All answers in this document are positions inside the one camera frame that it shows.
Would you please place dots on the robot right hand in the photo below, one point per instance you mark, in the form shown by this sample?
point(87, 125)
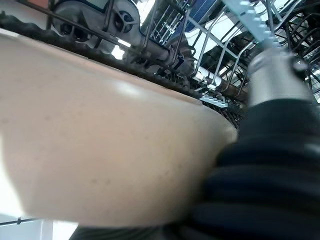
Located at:
point(262, 175)

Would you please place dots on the cream round plate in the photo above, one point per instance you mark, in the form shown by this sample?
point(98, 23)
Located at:
point(100, 137)

